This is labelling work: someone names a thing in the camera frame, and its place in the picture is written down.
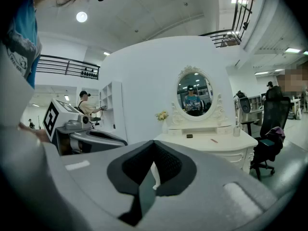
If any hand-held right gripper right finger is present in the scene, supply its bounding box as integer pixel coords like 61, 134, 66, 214
144, 140, 277, 231

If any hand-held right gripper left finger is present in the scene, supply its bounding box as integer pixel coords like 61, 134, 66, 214
43, 140, 155, 231

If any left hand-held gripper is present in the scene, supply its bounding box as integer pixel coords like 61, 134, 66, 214
42, 98, 128, 156

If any person's left forearm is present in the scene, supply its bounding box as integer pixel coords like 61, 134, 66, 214
18, 123, 51, 143

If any white dressing table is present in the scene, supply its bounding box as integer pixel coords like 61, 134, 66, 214
154, 65, 258, 174

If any white shelf cabinet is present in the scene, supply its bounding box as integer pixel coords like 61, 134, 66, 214
98, 80, 128, 143

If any yellow flower bouquet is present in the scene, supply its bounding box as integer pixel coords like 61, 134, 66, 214
155, 110, 169, 122

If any black balcony railing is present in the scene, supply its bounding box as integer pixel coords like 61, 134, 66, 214
36, 54, 101, 81
199, 0, 258, 48

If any purple cloth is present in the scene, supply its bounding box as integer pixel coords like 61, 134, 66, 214
266, 126, 286, 140

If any white black backpack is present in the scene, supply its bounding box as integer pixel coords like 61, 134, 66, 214
234, 90, 252, 116

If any black office chair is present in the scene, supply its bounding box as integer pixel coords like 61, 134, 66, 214
240, 85, 292, 180

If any round ceiling lamp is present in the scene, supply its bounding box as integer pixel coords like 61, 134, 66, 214
76, 11, 88, 23

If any person's blue printed shirt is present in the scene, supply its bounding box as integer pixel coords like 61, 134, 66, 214
0, 0, 43, 89

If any oval mirror with white frame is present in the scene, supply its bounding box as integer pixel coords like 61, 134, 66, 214
171, 65, 229, 128

